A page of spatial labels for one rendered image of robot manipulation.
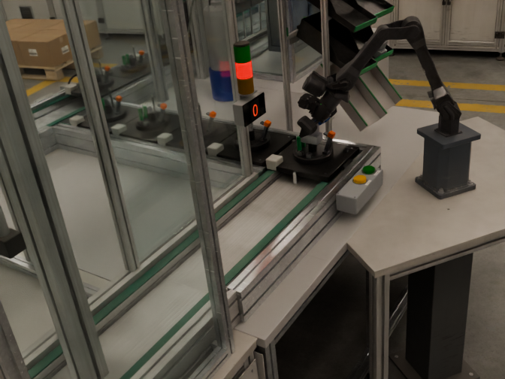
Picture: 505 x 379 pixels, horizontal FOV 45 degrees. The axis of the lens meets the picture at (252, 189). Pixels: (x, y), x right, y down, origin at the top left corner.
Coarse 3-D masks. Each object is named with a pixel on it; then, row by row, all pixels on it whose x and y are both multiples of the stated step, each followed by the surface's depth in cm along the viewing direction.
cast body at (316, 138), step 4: (316, 124) 208; (316, 132) 208; (320, 132) 209; (308, 136) 208; (312, 136) 207; (316, 136) 207; (320, 136) 209; (304, 140) 210; (308, 140) 209; (312, 140) 208; (316, 140) 207; (320, 140) 209; (316, 144) 208
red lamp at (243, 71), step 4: (236, 64) 186; (240, 64) 185; (244, 64) 185; (248, 64) 186; (236, 68) 187; (240, 68) 186; (244, 68) 186; (248, 68) 186; (236, 72) 188; (240, 72) 187; (244, 72) 186; (248, 72) 187; (240, 76) 187; (244, 76) 187; (248, 76) 187
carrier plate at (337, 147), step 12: (336, 144) 219; (288, 156) 215; (336, 156) 211; (348, 156) 210; (276, 168) 210; (288, 168) 207; (300, 168) 206; (312, 168) 205; (324, 168) 205; (336, 168) 204; (324, 180) 201
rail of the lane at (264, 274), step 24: (360, 168) 205; (336, 192) 193; (312, 216) 182; (336, 216) 196; (288, 240) 172; (312, 240) 185; (264, 264) 164; (288, 264) 174; (240, 288) 156; (264, 288) 164; (240, 312) 158
